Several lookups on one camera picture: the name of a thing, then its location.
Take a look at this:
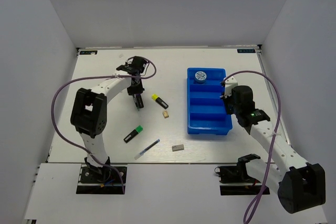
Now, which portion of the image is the purple cap highlighter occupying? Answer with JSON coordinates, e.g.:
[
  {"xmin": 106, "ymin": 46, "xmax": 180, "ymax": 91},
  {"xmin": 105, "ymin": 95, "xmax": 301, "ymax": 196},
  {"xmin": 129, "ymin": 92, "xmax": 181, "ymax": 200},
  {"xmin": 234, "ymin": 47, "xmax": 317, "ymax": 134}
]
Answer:
[{"xmin": 133, "ymin": 94, "xmax": 144, "ymax": 109}]

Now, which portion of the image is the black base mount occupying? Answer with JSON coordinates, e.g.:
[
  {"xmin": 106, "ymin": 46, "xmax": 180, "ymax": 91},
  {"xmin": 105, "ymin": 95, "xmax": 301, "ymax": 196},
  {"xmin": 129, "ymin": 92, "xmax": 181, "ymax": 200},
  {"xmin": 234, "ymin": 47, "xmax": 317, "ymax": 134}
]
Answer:
[
  {"xmin": 214, "ymin": 165, "xmax": 261, "ymax": 196},
  {"xmin": 76, "ymin": 166, "xmax": 123, "ymax": 195}
]

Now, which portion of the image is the round blue tape roll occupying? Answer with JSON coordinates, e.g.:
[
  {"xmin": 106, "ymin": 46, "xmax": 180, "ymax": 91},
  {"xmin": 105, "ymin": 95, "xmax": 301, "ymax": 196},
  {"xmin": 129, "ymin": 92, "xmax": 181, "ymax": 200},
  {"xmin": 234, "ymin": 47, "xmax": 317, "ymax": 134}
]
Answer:
[{"xmin": 194, "ymin": 71, "xmax": 207, "ymax": 84}]

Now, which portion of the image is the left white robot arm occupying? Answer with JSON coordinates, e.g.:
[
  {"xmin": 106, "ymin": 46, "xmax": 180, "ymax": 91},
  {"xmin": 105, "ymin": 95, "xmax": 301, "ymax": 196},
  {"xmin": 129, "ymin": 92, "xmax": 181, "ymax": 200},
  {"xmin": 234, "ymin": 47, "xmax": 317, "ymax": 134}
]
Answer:
[{"xmin": 70, "ymin": 56, "xmax": 149, "ymax": 182}]

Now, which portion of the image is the blue compartment tray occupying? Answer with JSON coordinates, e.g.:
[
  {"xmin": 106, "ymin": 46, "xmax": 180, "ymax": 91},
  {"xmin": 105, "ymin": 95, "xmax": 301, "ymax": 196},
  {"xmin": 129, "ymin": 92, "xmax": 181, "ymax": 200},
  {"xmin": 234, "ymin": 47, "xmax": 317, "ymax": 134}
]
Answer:
[{"xmin": 186, "ymin": 68, "xmax": 233, "ymax": 135}]

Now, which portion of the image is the corner label sticker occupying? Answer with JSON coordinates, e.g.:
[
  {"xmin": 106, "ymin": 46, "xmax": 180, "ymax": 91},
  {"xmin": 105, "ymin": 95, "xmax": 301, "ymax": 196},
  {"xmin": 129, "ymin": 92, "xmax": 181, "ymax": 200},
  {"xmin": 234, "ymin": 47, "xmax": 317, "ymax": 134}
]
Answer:
[
  {"xmin": 79, "ymin": 50, "xmax": 98, "ymax": 55},
  {"xmin": 237, "ymin": 48, "xmax": 256, "ymax": 54}
]

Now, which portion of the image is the left corner label sticker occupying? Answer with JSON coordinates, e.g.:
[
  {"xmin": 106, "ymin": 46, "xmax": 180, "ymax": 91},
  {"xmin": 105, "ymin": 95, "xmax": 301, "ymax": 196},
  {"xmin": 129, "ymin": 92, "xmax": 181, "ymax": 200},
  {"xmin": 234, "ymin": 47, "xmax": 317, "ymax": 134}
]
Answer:
[{"xmin": 79, "ymin": 50, "xmax": 98, "ymax": 55}]

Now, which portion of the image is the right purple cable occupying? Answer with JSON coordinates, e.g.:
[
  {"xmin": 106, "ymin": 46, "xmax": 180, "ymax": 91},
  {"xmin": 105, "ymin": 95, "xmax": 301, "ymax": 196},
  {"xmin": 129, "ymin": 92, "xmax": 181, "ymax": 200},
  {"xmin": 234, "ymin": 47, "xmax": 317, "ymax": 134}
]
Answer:
[{"xmin": 223, "ymin": 70, "xmax": 282, "ymax": 224}]

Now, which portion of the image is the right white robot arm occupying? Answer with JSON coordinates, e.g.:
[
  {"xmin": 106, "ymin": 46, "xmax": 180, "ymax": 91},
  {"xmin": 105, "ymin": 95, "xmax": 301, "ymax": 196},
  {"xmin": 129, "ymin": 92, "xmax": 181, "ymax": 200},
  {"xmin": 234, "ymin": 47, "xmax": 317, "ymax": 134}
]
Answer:
[{"xmin": 222, "ymin": 83, "xmax": 326, "ymax": 214}]

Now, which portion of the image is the right corner label sticker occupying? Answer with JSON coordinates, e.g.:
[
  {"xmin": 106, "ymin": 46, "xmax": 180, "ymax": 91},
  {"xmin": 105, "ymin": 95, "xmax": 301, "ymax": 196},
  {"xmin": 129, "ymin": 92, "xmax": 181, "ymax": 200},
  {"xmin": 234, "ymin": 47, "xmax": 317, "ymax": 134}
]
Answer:
[{"xmin": 237, "ymin": 48, "xmax": 256, "ymax": 54}]

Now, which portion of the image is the blue clear pen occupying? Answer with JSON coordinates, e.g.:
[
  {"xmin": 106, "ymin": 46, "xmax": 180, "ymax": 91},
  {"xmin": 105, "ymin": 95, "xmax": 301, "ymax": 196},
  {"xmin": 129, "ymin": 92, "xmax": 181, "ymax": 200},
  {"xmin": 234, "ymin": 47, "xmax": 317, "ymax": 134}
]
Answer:
[{"xmin": 134, "ymin": 139, "xmax": 160, "ymax": 160}]

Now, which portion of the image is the grey rectangular eraser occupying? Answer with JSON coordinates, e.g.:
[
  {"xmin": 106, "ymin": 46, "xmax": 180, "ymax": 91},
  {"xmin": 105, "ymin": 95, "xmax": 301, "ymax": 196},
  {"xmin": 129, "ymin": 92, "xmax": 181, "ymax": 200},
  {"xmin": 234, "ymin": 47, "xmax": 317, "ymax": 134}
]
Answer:
[{"xmin": 172, "ymin": 144, "xmax": 184, "ymax": 152}]

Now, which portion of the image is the beige small eraser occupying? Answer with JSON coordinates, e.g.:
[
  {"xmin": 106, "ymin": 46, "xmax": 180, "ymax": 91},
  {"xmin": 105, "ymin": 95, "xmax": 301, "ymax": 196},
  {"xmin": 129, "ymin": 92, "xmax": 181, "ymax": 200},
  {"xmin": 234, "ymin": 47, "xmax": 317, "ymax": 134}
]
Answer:
[{"xmin": 162, "ymin": 111, "xmax": 169, "ymax": 119}]

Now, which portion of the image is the yellow cap highlighter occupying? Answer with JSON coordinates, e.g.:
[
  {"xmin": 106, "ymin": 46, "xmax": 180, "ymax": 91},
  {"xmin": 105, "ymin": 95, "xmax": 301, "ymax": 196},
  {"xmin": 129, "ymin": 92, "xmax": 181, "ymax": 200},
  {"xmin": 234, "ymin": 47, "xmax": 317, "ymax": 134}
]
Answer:
[{"xmin": 151, "ymin": 94, "xmax": 169, "ymax": 109}]

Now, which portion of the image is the green cap highlighter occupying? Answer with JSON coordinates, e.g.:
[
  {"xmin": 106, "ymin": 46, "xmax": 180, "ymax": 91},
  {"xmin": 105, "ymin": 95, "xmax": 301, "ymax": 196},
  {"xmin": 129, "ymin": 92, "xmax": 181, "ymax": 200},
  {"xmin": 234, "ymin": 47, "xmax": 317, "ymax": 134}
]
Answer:
[{"xmin": 123, "ymin": 125, "xmax": 143, "ymax": 143}]

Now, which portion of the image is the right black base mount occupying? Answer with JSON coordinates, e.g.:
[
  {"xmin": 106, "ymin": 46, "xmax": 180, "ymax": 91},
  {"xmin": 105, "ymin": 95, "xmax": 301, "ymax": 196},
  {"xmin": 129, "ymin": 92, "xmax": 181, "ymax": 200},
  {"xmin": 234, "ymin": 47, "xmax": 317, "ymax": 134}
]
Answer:
[{"xmin": 214, "ymin": 165, "xmax": 261, "ymax": 196}]

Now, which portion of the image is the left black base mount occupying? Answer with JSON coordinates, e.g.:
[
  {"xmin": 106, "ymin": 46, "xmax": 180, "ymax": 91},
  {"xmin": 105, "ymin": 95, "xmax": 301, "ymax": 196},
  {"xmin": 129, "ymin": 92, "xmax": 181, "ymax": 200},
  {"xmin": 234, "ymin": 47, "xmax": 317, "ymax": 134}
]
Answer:
[{"xmin": 76, "ymin": 166, "xmax": 123, "ymax": 195}]

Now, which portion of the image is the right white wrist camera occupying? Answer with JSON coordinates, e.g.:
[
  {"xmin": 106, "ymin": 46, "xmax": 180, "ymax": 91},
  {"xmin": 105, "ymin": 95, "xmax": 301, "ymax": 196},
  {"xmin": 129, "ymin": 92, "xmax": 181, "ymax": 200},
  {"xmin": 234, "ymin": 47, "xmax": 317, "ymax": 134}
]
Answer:
[{"xmin": 221, "ymin": 77, "xmax": 238, "ymax": 98}]

